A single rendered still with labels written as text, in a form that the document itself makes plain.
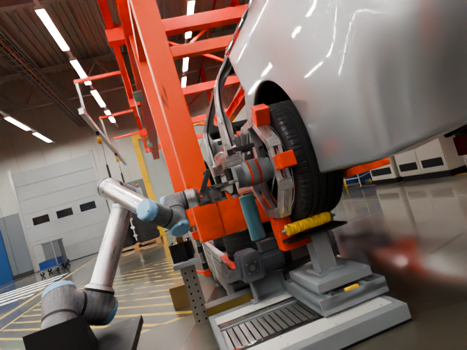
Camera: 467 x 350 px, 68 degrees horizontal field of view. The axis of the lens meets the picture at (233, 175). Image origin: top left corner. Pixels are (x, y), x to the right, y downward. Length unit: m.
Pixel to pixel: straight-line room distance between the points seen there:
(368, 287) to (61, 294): 1.44
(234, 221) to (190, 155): 0.52
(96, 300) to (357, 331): 1.21
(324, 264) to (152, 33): 1.81
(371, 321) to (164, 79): 1.82
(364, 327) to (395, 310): 0.17
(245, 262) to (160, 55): 1.44
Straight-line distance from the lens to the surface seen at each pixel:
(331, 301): 1.80
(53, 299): 1.83
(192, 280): 2.42
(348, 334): 1.69
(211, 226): 2.26
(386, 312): 1.77
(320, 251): 1.96
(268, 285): 2.34
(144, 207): 1.45
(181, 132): 2.30
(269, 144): 1.64
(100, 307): 1.90
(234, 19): 5.64
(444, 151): 6.51
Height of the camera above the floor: 0.78
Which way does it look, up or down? 3 degrees up
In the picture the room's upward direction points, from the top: 17 degrees counter-clockwise
